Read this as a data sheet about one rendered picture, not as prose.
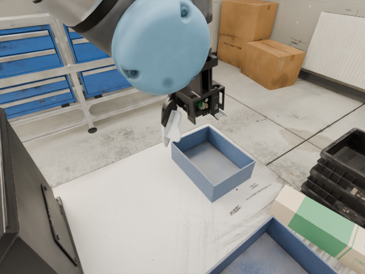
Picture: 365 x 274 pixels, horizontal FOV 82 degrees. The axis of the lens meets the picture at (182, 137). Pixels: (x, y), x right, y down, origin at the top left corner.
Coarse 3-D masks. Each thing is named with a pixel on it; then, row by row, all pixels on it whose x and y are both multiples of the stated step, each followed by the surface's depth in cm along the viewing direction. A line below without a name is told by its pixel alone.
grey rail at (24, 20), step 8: (16, 16) 128; (24, 16) 128; (32, 16) 128; (40, 16) 129; (48, 16) 131; (0, 24) 121; (8, 24) 123; (16, 24) 125; (24, 24) 127; (32, 24) 129; (40, 24) 132
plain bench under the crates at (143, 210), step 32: (128, 160) 67; (160, 160) 67; (256, 160) 67; (64, 192) 57; (96, 192) 57; (128, 192) 57; (160, 192) 57; (192, 192) 57; (256, 192) 57; (96, 224) 50; (128, 224) 50; (160, 224) 50; (192, 224) 50; (224, 224) 50; (256, 224) 50; (96, 256) 45; (128, 256) 45; (160, 256) 45; (192, 256) 45; (224, 256) 45; (320, 256) 45
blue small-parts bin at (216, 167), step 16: (208, 128) 70; (176, 144) 65; (192, 144) 70; (208, 144) 72; (224, 144) 66; (176, 160) 65; (192, 160) 66; (208, 160) 66; (224, 160) 66; (240, 160) 62; (192, 176) 59; (208, 176) 61; (224, 176) 61; (240, 176) 56; (208, 192) 54; (224, 192) 56
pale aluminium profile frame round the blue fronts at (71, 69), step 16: (64, 48) 146; (64, 64) 208; (80, 64) 154; (96, 64) 160; (0, 80) 133; (16, 80) 138; (32, 80) 143; (80, 96) 169; (96, 96) 177; (112, 96) 185; (160, 96) 214; (48, 112) 161; (64, 112) 168; (112, 112) 192; (64, 128) 175; (96, 128) 194
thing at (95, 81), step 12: (72, 36) 146; (72, 48) 150; (84, 48) 154; (96, 48) 158; (84, 60) 158; (84, 72) 161; (96, 72) 166; (108, 72) 173; (84, 84) 168; (96, 84) 172; (108, 84) 178; (120, 84) 184
